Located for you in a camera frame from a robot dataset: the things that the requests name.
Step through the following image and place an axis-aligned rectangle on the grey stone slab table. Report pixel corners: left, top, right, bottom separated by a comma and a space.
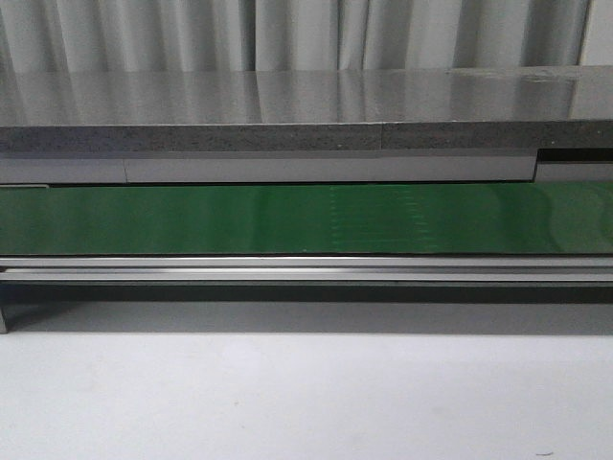
1, 66, 612, 152

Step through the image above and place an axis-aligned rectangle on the green conveyor belt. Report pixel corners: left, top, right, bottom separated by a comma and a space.
1, 182, 612, 256

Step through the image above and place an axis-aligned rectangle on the grey conveyor rear guard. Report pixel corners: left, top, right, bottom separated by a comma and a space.
1, 148, 612, 186

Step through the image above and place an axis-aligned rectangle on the grey pleated curtain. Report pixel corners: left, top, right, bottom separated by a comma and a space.
1, 1, 590, 73

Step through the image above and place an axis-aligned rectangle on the aluminium conveyor front rail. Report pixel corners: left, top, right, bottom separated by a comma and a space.
1, 255, 612, 284

